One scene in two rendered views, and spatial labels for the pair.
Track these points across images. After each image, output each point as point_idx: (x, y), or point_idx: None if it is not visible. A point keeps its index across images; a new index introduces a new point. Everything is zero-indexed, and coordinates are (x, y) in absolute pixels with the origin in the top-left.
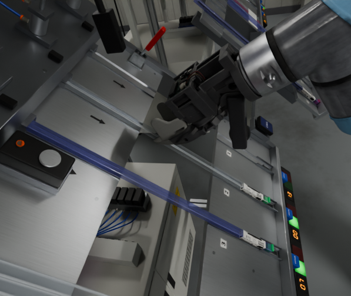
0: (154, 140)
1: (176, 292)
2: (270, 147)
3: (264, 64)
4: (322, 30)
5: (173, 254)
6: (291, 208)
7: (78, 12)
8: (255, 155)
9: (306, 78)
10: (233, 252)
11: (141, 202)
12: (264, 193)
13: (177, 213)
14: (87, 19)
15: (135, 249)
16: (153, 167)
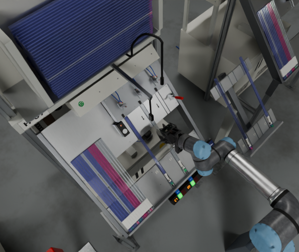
0: (156, 131)
1: (141, 175)
2: None
3: (181, 144)
4: (190, 149)
5: (148, 162)
6: (197, 179)
7: (155, 84)
8: None
9: (261, 132)
10: (158, 176)
11: (147, 137)
12: (187, 167)
13: (162, 148)
14: (158, 85)
15: (134, 153)
16: (163, 123)
